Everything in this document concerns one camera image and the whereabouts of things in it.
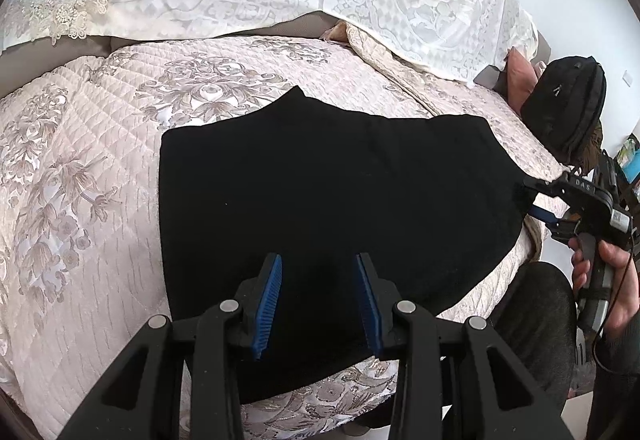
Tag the white wall socket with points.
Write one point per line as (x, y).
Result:
(625, 79)

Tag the person's right forearm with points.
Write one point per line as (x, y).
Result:
(620, 385)

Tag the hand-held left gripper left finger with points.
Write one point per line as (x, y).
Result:
(267, 305)

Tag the person's leg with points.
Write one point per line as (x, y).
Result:
(535, 315)

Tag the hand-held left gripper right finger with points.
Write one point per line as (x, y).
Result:
(367, 305)

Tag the black bag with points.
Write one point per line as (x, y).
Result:
(565, 105)

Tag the person's right hand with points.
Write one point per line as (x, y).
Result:
(620, 290)

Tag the black pants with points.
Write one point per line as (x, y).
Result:
(325, 180)

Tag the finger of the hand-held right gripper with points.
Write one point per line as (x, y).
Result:
(542, 186)
(542, 215)

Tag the pink cushion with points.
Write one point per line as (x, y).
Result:
(520, 77)

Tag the beige floral quilted cover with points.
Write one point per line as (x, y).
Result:
(75, 220)

